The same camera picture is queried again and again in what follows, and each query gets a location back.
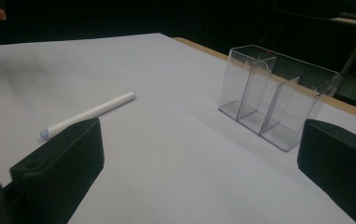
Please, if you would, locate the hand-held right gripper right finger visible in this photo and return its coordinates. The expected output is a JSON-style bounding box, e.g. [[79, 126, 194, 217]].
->
[[296, 119, 356, 224]]

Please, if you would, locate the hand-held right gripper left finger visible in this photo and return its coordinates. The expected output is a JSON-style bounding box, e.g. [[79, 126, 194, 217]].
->
[[9, 117, 106, 224]]

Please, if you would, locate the white pen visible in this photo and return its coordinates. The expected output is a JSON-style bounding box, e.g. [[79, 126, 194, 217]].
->
[[39, 91, 136, 142]]

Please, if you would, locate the clear acrylic pen holder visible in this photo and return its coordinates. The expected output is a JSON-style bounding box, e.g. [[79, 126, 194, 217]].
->
[[218, 44, 342, 153]]

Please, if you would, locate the white paper sheet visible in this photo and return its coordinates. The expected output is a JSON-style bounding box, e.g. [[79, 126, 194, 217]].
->
[[0, 32, 356, 224]]

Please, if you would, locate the dark metal stand pole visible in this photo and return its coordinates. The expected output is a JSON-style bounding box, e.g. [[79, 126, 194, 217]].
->
[[339, 35, 356, 77]]

